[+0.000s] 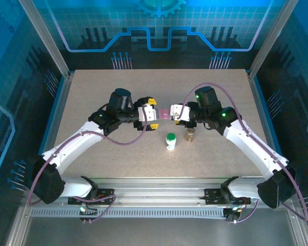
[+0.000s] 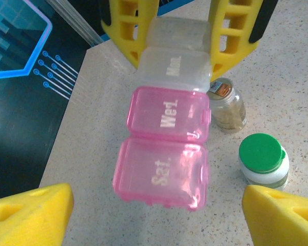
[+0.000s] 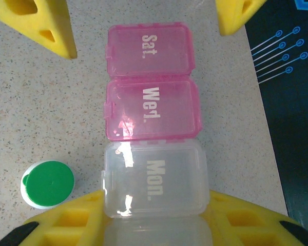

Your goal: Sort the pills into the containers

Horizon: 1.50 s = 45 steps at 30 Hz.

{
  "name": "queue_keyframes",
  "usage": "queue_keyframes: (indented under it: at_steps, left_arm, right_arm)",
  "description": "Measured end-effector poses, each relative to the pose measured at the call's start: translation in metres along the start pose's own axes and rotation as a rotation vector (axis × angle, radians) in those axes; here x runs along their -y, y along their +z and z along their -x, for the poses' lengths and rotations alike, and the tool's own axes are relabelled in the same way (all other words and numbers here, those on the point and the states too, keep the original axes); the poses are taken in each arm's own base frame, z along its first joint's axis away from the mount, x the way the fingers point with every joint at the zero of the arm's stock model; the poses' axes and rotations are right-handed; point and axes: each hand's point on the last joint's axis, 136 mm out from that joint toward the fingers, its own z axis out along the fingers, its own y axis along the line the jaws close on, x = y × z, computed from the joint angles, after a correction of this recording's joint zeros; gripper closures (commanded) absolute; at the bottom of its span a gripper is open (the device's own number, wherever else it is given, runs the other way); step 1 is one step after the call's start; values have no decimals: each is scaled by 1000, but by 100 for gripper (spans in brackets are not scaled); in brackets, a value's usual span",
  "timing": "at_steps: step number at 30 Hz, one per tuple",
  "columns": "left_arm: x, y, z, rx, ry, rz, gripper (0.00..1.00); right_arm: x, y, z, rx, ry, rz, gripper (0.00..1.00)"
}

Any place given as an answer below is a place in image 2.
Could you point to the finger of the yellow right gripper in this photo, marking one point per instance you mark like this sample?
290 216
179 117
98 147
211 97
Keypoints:
118 30
243 38

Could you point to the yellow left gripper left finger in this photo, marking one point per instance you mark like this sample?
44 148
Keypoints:
28 217

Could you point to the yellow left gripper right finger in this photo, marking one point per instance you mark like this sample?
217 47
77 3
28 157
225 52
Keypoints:
282 220

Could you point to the white bottle with green cap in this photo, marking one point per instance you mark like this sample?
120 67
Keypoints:
261 153

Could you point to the clear bottle with sticker lid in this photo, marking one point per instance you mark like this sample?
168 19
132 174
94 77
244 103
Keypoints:
228 112

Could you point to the pink and clear pill organizer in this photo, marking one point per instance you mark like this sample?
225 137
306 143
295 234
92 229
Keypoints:
166 143

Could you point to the aluminium corner post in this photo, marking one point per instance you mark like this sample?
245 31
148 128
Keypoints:
77 23

